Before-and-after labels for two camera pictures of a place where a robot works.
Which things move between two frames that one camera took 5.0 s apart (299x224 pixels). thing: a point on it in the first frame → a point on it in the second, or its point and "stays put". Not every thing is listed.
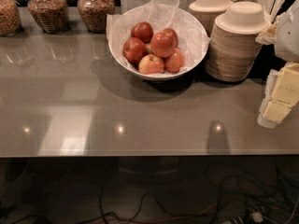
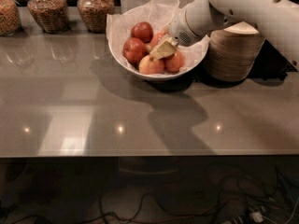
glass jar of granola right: x=93 y=5 stays put
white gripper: x=289 y=36 → x=179 y=29
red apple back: x=142 y=30 stays put
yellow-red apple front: x=151 y=64 stays put
